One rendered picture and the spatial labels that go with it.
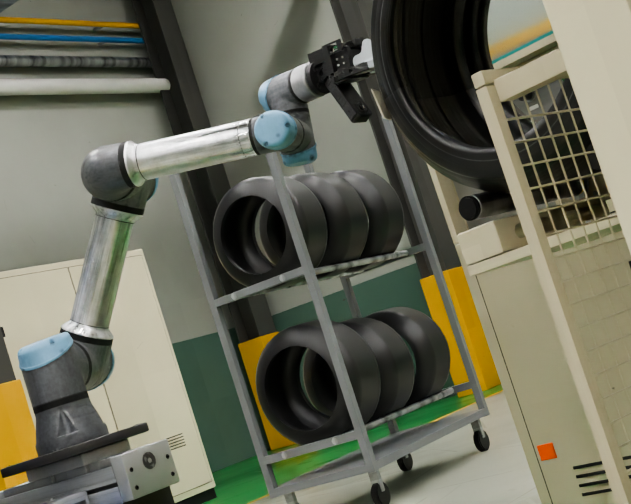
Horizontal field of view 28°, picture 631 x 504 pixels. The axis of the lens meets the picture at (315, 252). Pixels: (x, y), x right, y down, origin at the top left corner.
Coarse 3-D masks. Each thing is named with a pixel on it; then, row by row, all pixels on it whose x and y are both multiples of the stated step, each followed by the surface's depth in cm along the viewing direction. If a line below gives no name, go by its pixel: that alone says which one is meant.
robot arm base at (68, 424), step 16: (64, 400) 255; (80, 400) 257; (48, 416) 254; (64, 416) 254; (80, 416) 255; (96, 416) 258; (48, 432) 253; (64, 432) 253; (80, 432) 253; (96, 432) 255; (48, 448) 253
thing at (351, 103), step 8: (328, 80) 251; (328, 88) 251; (336, 88) 250; (344, 88) 250; (352, 88) 252; (336, 96) 250; (344, 96) 249; (352, 96) 250; (344, 104) 249; (352, 104) 248; (360, 104) 248; (352, 112) 248; (360, 112) 247; (368, 112) 249; (352, 120) 248; (360, 120) 248
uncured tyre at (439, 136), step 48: (384, 0) 225; (432, 0) 243; (480, 0) 243; (384, 48) 227; (432, 48) 245; (480, 48) 245; (384, 96) 229; (432, 96) 242; (432, 144) 223; (480, 144) 241; (528, 144) 208; (576, 144) 205
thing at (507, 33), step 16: (496, 0) 297; (512, 0) 294; (528, 0) 291; (496, 16) 298; (512, 16) 295; (528, 16) 291; (544, 16) 288; (496, 32) 298; (512, 32) 295; (528, 32) 292; (544, 32) 289; (496, 48) 299; (512, 48) 296
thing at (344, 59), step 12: (324, 48) 248; (336, 48) 248; (348, 48) 246; (360, 48) 249; (312, 60) 253; (324, 60) 251; (336, 60) 248; (348, 60) 246; (312, 72) 253; (324, 72) 252; (336, 72) 247; (312, 84) 252; (324, 84) 254; (348, 84) 252
